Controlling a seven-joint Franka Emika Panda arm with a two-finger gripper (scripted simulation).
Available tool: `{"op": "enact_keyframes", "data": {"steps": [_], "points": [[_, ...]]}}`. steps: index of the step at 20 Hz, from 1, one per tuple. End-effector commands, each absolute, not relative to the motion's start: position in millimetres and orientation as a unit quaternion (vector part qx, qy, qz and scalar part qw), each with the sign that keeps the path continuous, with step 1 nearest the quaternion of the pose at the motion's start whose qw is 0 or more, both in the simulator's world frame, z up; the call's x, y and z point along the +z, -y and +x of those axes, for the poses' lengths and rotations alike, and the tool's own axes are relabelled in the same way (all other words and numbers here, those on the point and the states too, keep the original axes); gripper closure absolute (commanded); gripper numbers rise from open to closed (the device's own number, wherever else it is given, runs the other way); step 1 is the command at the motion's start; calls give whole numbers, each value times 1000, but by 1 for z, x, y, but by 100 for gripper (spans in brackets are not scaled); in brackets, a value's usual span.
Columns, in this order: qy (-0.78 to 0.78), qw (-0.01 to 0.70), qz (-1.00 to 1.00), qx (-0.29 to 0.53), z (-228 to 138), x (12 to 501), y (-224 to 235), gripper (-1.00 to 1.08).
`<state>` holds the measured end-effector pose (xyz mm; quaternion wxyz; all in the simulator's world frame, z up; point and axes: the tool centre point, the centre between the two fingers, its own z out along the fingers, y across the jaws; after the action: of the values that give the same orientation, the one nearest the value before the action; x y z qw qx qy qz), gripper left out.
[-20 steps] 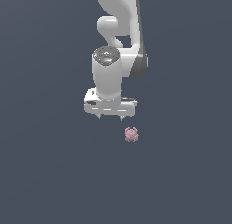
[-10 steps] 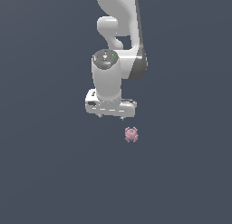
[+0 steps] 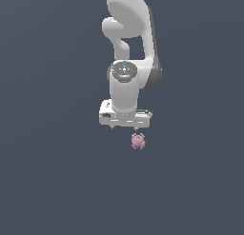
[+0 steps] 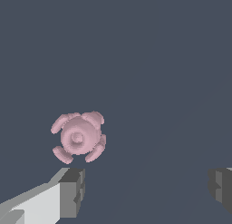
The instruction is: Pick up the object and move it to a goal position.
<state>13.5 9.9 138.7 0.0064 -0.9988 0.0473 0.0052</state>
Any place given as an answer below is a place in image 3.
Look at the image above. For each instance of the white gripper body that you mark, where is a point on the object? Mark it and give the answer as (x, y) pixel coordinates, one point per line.
(125, 117)

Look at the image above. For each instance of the small pink toy figure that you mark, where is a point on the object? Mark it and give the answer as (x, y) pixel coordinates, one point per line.
(138, 141)

